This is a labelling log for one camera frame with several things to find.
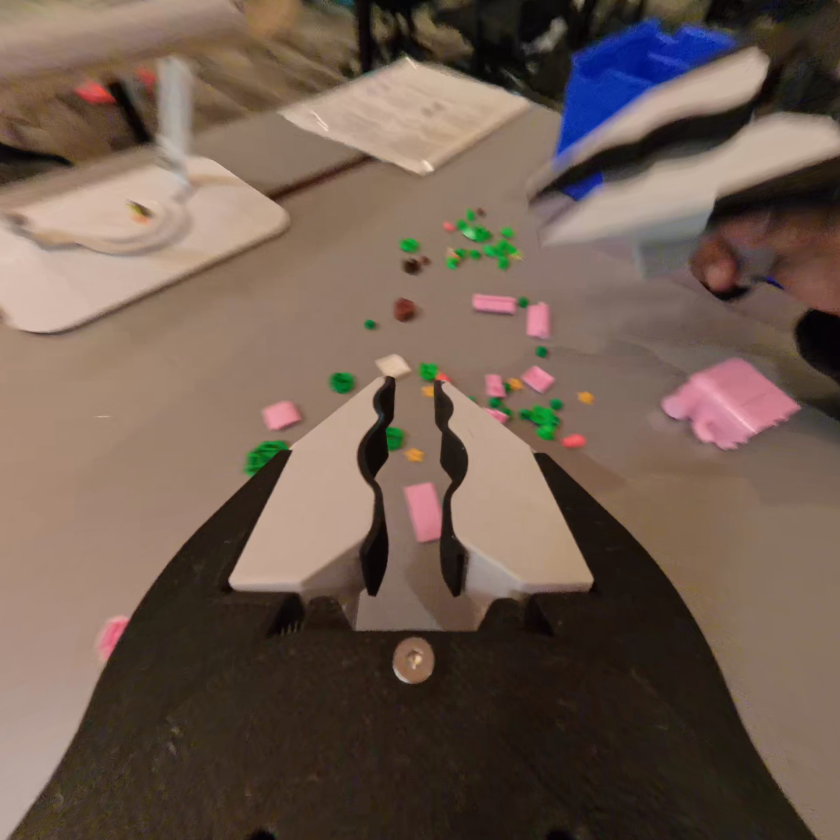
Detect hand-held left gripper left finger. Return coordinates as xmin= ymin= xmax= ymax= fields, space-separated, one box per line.
xmin=228 ymin=377 xmax=396 ymax=596

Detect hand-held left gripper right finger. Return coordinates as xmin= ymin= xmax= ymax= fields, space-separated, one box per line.
xmin=433 ymin=381 xmax=595 ymax=597

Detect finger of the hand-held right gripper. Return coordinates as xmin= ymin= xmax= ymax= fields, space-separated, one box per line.
xmin=537 ymin=112 xmax=840 ymax=249
xmin=528 ymin=46 xmax=773 ymax=196

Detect person's right hand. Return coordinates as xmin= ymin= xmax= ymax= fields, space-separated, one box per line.
xmin=689 ymin=211 xmax=840 ymax=317

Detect blue plastic bin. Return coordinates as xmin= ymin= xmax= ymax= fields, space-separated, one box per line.
xmin=556 ymin=18 xmax=736 ymax=201

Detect green web piece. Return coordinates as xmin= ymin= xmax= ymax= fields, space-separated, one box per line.
xmin=244 ymin=441 xmax=290 ymax=476

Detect large pink smooth tile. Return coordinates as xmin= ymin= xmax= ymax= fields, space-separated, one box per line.
xmin=403 ymin=483 xmax=444 ymax=543

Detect large pink toothed block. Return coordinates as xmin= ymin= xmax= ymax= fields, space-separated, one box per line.
xmin=661 ymin=357 xmax=802 ymax=450

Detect scattered small green clips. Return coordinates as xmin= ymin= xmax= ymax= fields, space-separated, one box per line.
xmin=469 ymin=346 xmax=565 ymax=421

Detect paper in clear sleeve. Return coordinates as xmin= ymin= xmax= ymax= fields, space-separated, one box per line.
xmin=279 ymin=58 xmax=531 ymax=175

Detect white book stand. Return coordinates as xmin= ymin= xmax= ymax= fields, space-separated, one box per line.
xmin=0 ymin=0 xmax=293 ymax=334

